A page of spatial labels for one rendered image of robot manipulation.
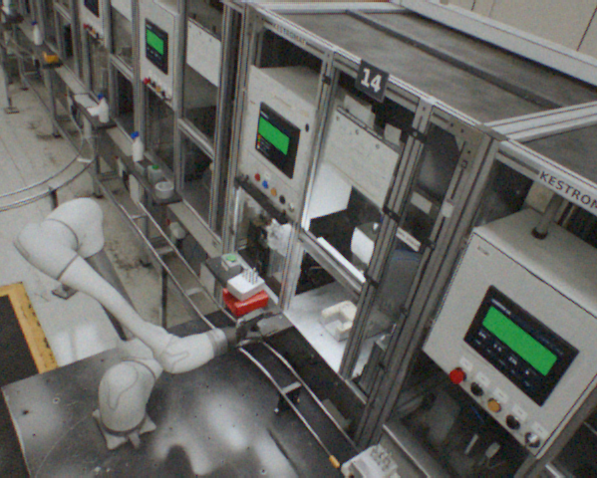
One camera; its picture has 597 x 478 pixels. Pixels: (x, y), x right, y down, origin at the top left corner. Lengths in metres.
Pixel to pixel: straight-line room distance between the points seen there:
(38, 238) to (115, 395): 0.60
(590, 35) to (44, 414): 4.71
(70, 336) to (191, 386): 1.33
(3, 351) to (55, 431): 1.30
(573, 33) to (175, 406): 4.37
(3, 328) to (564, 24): 4.83
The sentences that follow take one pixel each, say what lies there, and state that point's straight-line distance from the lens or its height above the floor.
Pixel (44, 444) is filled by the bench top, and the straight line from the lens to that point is 2.20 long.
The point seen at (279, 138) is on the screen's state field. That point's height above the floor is 1.66.
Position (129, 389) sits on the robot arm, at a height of 0.93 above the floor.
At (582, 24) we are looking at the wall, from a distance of 5.26.
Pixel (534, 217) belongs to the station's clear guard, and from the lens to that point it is 1.36.
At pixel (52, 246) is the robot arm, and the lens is 1.75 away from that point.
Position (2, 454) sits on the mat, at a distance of 3.03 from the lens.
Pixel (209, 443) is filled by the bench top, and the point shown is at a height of 0.68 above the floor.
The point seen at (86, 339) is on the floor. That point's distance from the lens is 3.43.
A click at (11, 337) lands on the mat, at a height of 0.01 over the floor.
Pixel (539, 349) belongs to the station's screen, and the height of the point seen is 1.65.
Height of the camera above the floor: 2.49
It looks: 35 degrees down
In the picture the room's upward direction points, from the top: 11 degrees clockwise
